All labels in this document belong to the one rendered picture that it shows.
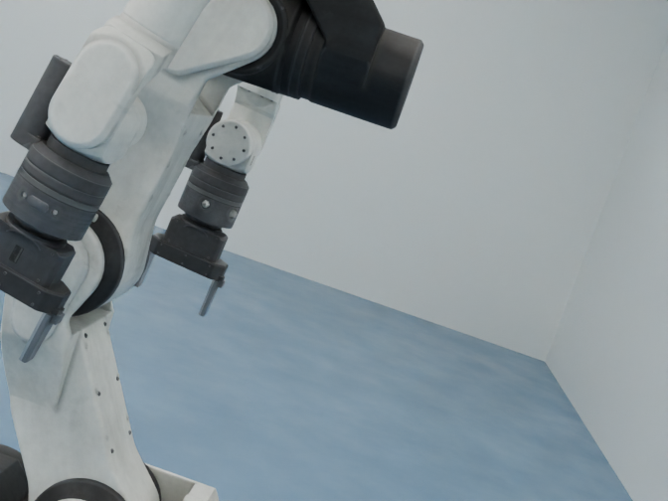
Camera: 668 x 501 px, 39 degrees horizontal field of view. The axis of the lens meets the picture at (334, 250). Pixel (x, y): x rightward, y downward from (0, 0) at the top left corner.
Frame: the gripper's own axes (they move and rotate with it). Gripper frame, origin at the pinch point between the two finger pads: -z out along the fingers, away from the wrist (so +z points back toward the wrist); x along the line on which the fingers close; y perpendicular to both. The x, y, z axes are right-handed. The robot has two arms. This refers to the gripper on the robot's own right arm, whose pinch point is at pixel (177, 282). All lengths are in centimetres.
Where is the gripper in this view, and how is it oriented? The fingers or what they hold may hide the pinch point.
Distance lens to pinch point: 144.9
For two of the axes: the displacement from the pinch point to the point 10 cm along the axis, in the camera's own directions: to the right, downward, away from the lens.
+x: -9.1, -4.1, 0.0
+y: -0.6, 1.3, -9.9
